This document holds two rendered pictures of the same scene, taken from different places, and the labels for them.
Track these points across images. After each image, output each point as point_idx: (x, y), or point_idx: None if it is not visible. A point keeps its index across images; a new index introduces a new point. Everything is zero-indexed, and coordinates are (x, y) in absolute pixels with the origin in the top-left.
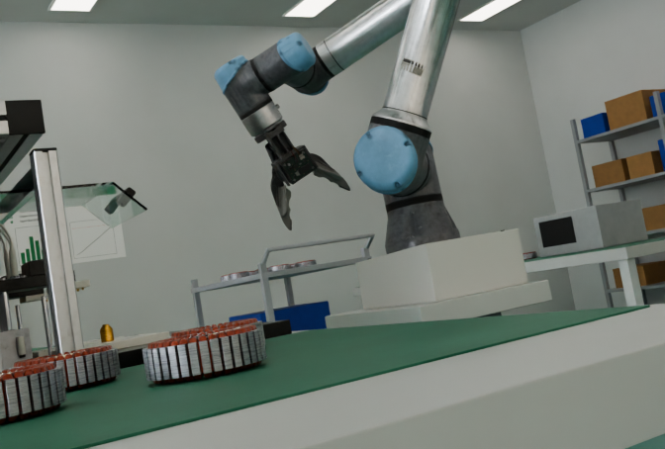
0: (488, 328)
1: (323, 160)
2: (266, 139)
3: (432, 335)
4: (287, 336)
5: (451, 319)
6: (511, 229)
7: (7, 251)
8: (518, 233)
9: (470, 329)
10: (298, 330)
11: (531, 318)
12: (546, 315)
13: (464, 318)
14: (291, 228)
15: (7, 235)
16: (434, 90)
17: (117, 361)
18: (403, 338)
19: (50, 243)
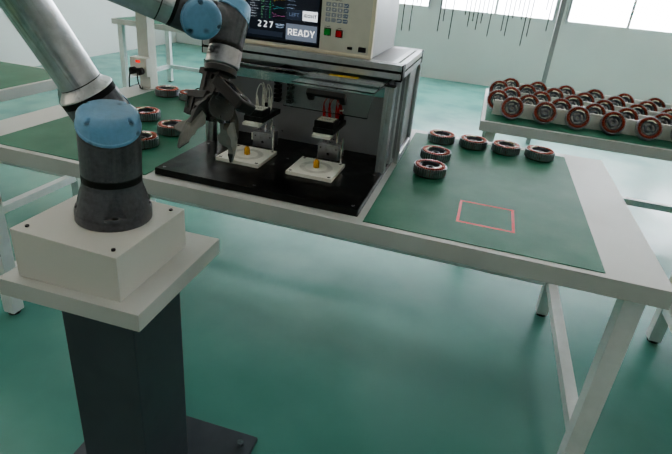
0: (33, 137)
1: (192, 111)
2: (227, 77)
3: (51, 138)
4: (144, 165)
5: (52, 154)
6: (17, 224)
7: (268, 98)
8: (11, 232)
9: (39, 138)
10: (162, 181)
11: (20, 141)
12: (15, 142)
13: (46, 152)
14: (229, 161)
15: (264, 91)
16: (43, 67)
17: (158, 129)
18: (61, 138)
19: None
